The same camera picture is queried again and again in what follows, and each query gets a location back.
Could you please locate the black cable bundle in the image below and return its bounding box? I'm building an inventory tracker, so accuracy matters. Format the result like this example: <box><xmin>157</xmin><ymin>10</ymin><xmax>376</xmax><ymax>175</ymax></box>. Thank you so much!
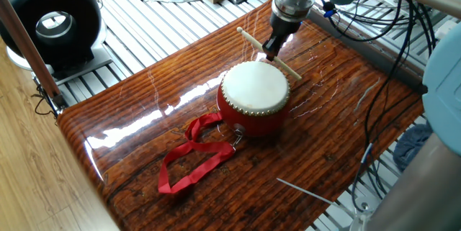
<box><xmin>315</xmin><ymin>0</ymin><xmax>439</xmax><ymax>212</ymax></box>

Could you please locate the dark upright frame post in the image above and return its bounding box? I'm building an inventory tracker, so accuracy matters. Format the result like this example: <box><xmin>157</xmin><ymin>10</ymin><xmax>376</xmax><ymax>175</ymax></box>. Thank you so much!
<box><xmin>0</xmin><ymin>0</ymin><xmax>68</xmax><ymax>112</ymax></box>

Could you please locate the red drum with white skin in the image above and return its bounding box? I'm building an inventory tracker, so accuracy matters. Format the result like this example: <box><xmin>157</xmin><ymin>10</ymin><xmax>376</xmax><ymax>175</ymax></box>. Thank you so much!
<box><xmin>215</xmin><ymin>60</ymin><xmax>292</xmax><ymax>138</ymax></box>

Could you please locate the wooden drumstick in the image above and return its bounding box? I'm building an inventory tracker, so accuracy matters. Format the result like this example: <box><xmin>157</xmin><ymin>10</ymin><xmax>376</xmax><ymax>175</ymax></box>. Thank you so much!
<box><xmin>236</xmin><ymin>26</ymin><xmax>303</xmax><ymax>81</ymax></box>

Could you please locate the blue-grey towel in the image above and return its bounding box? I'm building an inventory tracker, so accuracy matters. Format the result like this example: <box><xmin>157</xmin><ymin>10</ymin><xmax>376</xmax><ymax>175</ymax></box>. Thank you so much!
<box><xmin>392</xmin><ymin>121</ymin><xmax>433</xmax><ymax>173</ymax></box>

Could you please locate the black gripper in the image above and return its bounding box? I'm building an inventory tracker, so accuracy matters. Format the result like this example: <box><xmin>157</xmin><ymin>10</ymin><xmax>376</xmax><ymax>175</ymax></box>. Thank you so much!
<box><xmin>261</xmin><ymin>9</ymin><xmax>304</xmax><ymax>62</ymax></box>

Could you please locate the red ribbon strap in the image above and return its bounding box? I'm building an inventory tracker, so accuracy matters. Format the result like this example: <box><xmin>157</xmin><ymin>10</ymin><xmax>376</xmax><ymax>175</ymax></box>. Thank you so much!
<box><xmin>157</xmin><ymin>112</ymin><xmax>237</xmax><ymax>195</ymax></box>

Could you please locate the white zip tie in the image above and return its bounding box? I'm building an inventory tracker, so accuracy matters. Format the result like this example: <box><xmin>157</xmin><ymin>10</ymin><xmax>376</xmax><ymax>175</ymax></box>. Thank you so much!
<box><xmin>276</xmin><ymin>177</ymin><xmax>357</xmax><ymax>214</ymax></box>

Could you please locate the wood-grain table mat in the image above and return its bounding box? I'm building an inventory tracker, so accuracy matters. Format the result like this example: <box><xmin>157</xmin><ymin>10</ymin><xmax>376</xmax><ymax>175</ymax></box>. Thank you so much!
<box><xmin>56</xmin><ymin>0</ymin><xmax>425</xmax><ymax>231</ymax></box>

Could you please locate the loose black wire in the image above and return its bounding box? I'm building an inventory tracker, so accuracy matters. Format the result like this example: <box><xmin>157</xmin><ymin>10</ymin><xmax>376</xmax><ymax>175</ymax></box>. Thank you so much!
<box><xmin>30</xmin><ymin>83</ymin><xmax>58</xmax><ymax>117</ymax></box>

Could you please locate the black ring-shaped fan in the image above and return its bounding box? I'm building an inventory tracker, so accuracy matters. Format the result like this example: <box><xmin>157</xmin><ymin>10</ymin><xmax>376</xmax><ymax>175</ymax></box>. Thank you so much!
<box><xmin>0</xmin><ymin>0</ymin><xmax>113</xmax><ymax>81</ymax></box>

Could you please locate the metal snap hook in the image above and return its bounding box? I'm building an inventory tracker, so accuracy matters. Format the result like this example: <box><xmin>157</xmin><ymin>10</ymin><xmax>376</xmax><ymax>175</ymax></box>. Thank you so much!
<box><xmin>231</xmin><ymin>132</ymin><xmax>245</xmax><ymax>149</ymax></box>

